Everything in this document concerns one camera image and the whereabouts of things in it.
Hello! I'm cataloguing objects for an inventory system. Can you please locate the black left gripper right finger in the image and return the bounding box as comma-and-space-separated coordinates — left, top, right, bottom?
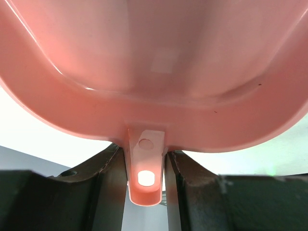
165, 151, 308, 231

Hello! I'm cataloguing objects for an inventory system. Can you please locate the pink plastic dustpan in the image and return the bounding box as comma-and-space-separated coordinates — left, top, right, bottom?
0, 0, 308, 206

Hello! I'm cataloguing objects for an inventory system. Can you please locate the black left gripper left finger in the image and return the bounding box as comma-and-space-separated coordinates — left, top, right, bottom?
0, 144, 127, 231

